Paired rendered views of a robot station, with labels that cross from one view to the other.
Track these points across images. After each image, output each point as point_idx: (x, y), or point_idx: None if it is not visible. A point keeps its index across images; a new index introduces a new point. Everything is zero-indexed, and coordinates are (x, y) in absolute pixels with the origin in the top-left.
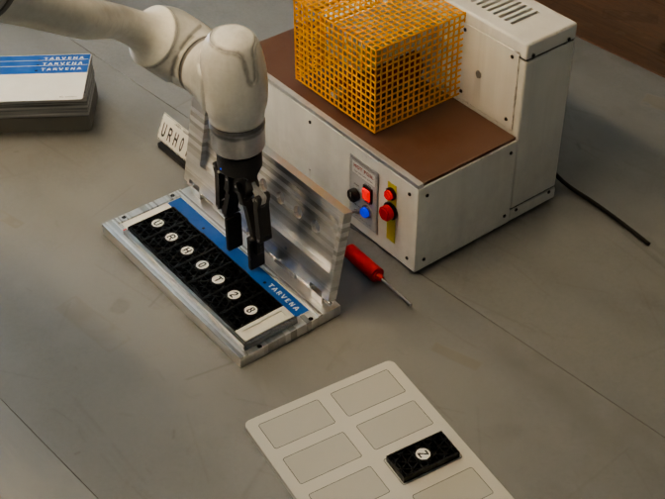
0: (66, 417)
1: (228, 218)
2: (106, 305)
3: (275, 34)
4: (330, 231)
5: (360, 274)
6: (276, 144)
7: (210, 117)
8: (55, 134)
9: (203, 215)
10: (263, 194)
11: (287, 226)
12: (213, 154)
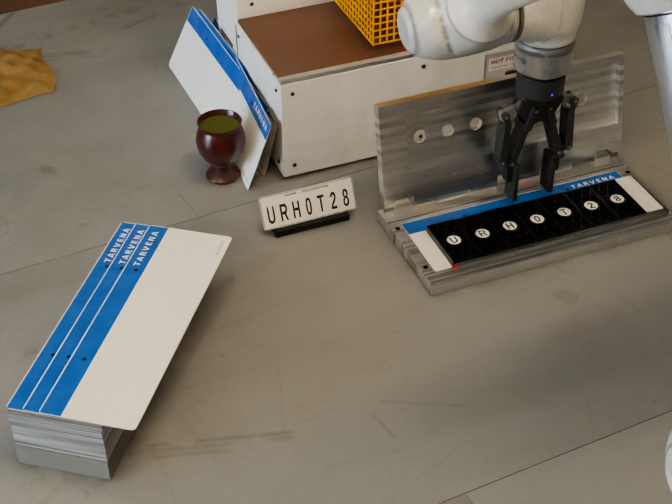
0: None
1: (516, 164)
2: (562, 306)
3: (83, 125)
4: (600, 88)
5: None
6: (362, 134)
7: (559, 38)
8: (200, 317)
9: (442, 212)
10: (572, 93)
11: (544, 130)
12: (417, 149)
